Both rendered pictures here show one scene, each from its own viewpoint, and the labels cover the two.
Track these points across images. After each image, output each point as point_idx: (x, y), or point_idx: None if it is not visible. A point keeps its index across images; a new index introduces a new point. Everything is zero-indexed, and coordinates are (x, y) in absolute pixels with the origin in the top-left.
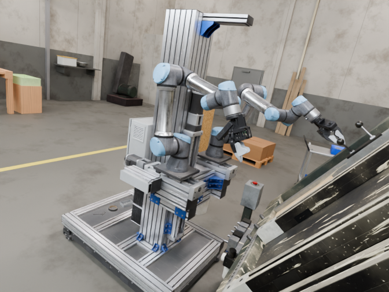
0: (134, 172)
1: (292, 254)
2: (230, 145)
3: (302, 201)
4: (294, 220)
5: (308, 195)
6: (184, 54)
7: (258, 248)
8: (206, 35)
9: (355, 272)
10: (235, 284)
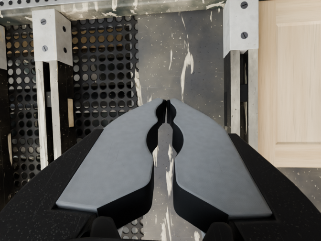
0: None
1: (41, 140)
2: (19, 194)
3: (232, 127)
4: (225, 90)
5: (248, 141)
6: None
7: (196, 5)
8: None
9: None
10: (42, 38)
